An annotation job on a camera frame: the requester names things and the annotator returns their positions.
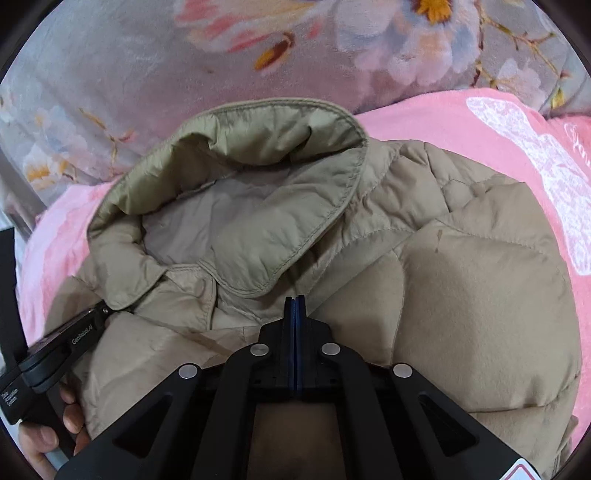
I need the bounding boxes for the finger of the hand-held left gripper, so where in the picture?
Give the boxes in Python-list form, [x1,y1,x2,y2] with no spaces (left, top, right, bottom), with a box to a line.
[90,300,115,326]
[0,226,27,367]

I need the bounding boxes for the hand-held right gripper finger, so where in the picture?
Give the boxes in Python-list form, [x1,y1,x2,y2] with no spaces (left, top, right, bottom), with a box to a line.
[54,296,296,480]
[295,295,543,480]

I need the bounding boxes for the khaki puffer jacket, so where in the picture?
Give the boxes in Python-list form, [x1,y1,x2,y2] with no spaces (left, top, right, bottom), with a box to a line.
[44,99,583,480]

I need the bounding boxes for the person's left hand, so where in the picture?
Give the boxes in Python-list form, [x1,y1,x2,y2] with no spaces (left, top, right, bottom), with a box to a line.
[17,382,93,474]

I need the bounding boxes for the grey curtain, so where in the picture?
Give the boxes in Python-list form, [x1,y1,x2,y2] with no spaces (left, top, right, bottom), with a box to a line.
[0,148,44,245]

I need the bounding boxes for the pink printed blanket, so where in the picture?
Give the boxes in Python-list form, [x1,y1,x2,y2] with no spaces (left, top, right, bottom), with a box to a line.
[14,85,591,370]

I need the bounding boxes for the grey floral quilt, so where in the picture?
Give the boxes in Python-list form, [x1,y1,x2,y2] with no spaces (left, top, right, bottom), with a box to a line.
[0,0,591,199]

